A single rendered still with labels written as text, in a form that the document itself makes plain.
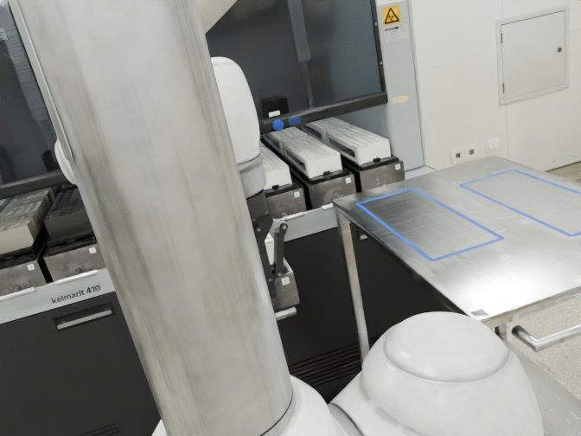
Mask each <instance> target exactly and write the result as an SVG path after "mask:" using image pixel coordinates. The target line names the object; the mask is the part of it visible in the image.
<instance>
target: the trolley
mask: <svg viewBox="0 0 581 436"><path fill-rule="evenodd" d="M332 204H333V208H334V209H335V216H336V221H337V227H338V232H339V237H340V242H341V247H342V257H343V262H344V267H345V272H346V277H347V282H348V292H349V297H350V302H351V307H352V312H353V318H354V327H355V332H356V337H357V343H358V348H359V353H360V358H361V367H362V364H363V361H364V358H365V357H366V355H367V353H368V351H369V350H370V349H369V343H368V338H367V327H366V322H365V317H364V311H363V306H362V301H361V290H360V285H359V280H358V274H357V269H356V263H355V257H354V248H353V242H352V236H351V231H350V226H349V222H351V223H352V224H353V225H354V226H355V227H357V228H358V229H359V230H360V231H361V232H362V233H363V234H364V235H366V237H367V238H368V239H370V240H371V241H372V242H373V243H374V244H375V245H377V246H378V247H379V248H380V249H381V250H382V251H384V252H385V253H386V254H387V255H388V256H389V257H391V258H392V259H393V260H394V261H395V262H396V263H398V264H399V265H400V266H401V267H402V268H403V269H405V270H406V271H407V272H408V273H409V274H410V275H412V276H413V278H415V279H416V280H417V281H418V282H419V283H420V284H421V285H422V286H423V287H425V288H426V289H427V290H428V291H429V292H430V293H432V294H433V295H434V296H435V297H436V298H437V299H439V300H440V301H441V302H442V303H443V304H444V305H446V306H447V307H448V308H449V309H450V310H451V311H453V312H454V313H457V314H461V315H464V316H468V317H472V318H474V319H476V320H478V321H480V322H481V323H483V324H485V325H486V326H488V327H489V328H490V329H491V330H492V331H493V328H495V334H496V335H497V336H498V337H499V338H500V339H501V340H502V342H503V343H504V344H505V345H506V346H507V347H508V349H509V350H512V351H513V352H514V353H515V354H516V356H517V358H518V359H519V361H520V363H521V365H522V367H523V369H524V370H525V372H526V374H527V377H528V379H529V381H530V382H531V385H532V388H533V391H534V393H535V396H536V398H537V402H538V405H539V410H540V414H541V420H542V426H543V433H544V436H581V400H579V399H578V398H577V397H576V396H575V395H573V394H572V393H571V392H570V391H568V390H567V389H566V388H564V387H563V386H562V385H561V384H560V383H558V382H557V381H556V380H555V379H553V378H552V377H551V376H550V375H549V374H547V372H545V371H544V370H543V369H542V368H540V367H539V366H538V365H537V364H536V363H534V362H533V361H532V360H531V359H529V358H528V357H527V356H525V355H524V354H523V353H522V352H521V351H519V350H518V349H517V348H516V347H514V346H513V345H512V344H511V343H510V342H509V341H508V340H507V325H506V323H509V322H512V321H514V320H517V319H520V318H522V317H526V316H529V315H532V314H534V313H537V312H539V311H543V310H546V309H549V308H552V307H554V306H557V305H561V304H563V303H566V302H569V301H572V300H574V299H576V298H581V183H577V182H574V181H572V180H569V179H566V178H563V177H560V176H555V175H553V174H550V173H547V172H544V171H542V170H537V169H535V168H532V167H529V166H526V165H524V164H521V163H516V162H514V161H511V160H508V159H505V158H502V157H497V156H495V155H492V156H489V157H483V158H480V159H476V160H474V161H470V162H467V163H461V164H459V165H455V166H452V167H449V168H446V169H442V170H437V171H433V172H431V173H427V174H424V175H421V176H415V177H412V178H409V179H405V180H403V181H399V182H396V183H391V184H388V185H384V186H381V187H378V188H375V189H370V190H366V191H362V192H360V193H356V194H353V195H350V196H344V197H342V198H338V199H334V200H332ZM511 333H512V335H513V336H515V337H516V338H518V339H519V340H520V341H522V342H523V343H524V344H525V345H527V346H528V347H529V348H531V349H532V350H534V351H535V352H538V351H541V350H543V349H547V348H550V347H552V346H554V345H557V344H560V343H563V342H566V341H569V340H571V339H573V338H576V337H580V336H581V324H578V325H575V326H573V327H571V328H568V329H565V330H562V331H559V332H556V333H553V334H551V335H549V336H546V337H542V338H540V339H536V338H535V337H534V336H532V335H531V334H530V333H529V332H528V331H526V330H525V329H524V328H523V327H522V326H520V325H515V327H513V329H512V331H511Z"/></svg>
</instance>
